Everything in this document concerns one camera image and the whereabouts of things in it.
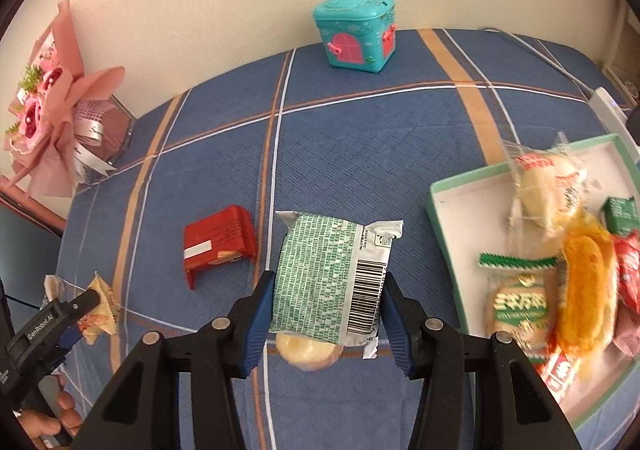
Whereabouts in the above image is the long red snack packet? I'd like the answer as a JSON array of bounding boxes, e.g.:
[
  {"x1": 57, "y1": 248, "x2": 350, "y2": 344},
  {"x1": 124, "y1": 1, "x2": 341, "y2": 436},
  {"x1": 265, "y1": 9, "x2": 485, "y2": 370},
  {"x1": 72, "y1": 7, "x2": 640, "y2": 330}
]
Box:
[{"x1": 534, "y1": 337, "x2": 582, "y2": 404}]

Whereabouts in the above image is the orange cream snack packet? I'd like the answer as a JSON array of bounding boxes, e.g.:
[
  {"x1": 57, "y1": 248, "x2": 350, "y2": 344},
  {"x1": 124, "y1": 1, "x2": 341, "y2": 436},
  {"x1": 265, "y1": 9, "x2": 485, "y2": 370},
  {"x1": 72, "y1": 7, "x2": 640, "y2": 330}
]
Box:
[{"x1": 78, "y1": 272, "x2": 119, "y2": 346}]

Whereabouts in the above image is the yellow cake packet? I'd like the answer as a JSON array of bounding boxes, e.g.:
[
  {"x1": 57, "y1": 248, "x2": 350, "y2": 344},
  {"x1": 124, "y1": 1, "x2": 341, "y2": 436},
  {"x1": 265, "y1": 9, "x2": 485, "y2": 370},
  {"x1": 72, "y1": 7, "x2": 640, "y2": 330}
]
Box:
[{"x1": 556, "y1": 210, "x2": 617, "y2": 359}]

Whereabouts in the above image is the green white biscuit packet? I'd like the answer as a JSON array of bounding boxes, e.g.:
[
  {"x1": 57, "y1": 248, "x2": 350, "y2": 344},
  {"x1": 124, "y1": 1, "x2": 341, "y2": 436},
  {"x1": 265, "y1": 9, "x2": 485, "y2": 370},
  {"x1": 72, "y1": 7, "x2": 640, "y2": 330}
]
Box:
[{"x1": 478, "y1": 253, "x2": 556, "y2": 364}]

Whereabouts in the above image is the pink swiss roll packet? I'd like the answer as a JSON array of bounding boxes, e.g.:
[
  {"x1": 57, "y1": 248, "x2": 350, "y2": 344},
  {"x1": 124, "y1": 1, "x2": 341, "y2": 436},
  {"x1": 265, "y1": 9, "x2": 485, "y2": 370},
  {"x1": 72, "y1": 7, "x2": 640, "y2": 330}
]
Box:
[{"x1": 613, "y1": 305, "x2": 640, "y2": 357}]

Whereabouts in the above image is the unwrapped round white pastry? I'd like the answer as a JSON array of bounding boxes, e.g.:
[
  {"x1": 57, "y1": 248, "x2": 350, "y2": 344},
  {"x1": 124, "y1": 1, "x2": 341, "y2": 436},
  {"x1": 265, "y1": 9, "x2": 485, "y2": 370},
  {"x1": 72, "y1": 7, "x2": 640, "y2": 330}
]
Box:
[{"x1": 276, "y1": 333, "x2": 344, "y2": 372}]

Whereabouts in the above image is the small red box snack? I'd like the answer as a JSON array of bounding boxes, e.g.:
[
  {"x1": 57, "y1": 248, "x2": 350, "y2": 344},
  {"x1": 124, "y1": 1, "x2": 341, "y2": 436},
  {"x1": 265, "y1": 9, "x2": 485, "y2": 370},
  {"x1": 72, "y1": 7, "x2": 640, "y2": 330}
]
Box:
[{"x1": 183, "y1": 204, "x2": 257, "y2": 291}]

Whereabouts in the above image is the green rimmed white tray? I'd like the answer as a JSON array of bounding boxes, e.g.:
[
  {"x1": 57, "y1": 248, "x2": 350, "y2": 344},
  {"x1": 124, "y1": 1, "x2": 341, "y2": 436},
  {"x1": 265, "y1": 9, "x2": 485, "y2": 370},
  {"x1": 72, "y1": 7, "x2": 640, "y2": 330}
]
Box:
[{"x1": 425, "y1": 134, "x2": 639, "y2": 430}]

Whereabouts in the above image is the dark green snack packet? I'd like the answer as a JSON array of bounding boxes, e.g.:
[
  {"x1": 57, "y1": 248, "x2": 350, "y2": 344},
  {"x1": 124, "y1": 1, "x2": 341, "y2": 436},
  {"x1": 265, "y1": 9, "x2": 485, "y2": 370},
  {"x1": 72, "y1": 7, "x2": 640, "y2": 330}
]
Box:
[{"x1": 601, "y1": 196, "x2": 640, "y2": 236}]

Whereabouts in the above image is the mint green snack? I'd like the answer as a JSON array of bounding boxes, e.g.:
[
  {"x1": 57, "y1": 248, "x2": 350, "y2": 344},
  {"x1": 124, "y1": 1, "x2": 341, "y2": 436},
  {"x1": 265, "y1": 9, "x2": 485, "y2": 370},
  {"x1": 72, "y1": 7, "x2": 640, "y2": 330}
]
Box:
[{"x1": 270, "y1": 210, "x2": 404, "y2": 359}]

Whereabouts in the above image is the clear white bun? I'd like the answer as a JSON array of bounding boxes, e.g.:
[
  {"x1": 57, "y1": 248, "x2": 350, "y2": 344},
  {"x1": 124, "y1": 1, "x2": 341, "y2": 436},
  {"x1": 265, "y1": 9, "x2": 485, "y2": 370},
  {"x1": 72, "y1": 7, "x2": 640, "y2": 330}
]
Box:
[{"x1": 503, "y1": 132, "x2": 587, "y2": 240}]

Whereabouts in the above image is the red nice snack packet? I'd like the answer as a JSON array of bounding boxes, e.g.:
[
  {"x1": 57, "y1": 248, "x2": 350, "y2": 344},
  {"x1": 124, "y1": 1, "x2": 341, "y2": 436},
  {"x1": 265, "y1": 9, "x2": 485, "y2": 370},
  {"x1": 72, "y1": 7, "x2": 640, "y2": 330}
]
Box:
[{"x1": 614, "y1": 230, "x2": 640, "y2": 314}]

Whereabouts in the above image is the person's hand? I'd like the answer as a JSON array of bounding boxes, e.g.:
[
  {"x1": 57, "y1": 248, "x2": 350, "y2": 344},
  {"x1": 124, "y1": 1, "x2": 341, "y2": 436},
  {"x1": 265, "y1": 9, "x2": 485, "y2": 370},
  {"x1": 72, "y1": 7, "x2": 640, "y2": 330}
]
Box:
[{"x1": 17, "y1": 374, "x2": 82, "y2": 450}]

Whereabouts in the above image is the blue plaid tablecloth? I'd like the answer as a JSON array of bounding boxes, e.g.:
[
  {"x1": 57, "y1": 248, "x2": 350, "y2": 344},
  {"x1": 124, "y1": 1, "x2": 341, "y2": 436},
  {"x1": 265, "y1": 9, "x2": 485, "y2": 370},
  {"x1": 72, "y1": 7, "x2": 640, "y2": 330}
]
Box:
[{"x1": 54, "y1": 28, "x2": 640, "y2": 450}]

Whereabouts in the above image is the pink flower bouquet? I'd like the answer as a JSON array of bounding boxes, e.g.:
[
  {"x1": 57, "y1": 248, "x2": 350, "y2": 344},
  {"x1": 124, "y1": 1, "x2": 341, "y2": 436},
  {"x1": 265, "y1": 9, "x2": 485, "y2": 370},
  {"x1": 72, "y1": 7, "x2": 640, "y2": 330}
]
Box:
[{"x1": 4, "y1": 0, "x2": 126, "y2": 198}]

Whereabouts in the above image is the black charger adapter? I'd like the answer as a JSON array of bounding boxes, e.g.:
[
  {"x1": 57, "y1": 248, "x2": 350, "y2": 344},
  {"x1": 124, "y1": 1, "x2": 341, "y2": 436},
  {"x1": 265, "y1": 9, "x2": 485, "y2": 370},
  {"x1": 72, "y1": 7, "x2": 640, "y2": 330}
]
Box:
[{"x1": 626, "y1": 106, "x2": 640, "y2": 146}]

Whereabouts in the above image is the white power strip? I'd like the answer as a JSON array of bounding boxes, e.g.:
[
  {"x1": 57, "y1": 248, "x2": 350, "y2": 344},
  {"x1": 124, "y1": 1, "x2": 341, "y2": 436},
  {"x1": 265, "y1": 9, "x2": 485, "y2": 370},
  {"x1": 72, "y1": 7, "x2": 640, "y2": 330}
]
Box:
[{"x1": 588, "y1": 87, "x2": 639, "y2": 162}]

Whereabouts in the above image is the teal toy house box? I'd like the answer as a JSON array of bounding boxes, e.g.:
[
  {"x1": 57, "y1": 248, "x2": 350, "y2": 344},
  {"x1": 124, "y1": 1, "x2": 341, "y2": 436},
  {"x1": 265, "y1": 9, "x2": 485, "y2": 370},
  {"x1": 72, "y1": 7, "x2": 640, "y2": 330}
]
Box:
[{"x1": 312, "y1": 0, "x2": 397, "y2": 73}]

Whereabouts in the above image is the grey power strip cord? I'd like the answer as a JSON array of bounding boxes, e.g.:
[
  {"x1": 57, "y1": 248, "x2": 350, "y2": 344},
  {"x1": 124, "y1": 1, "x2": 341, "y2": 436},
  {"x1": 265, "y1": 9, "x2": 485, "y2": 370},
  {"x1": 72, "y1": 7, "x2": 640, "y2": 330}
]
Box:
[{"x1": 482, "y1": 26, "x2": 597, "y2": 99}]

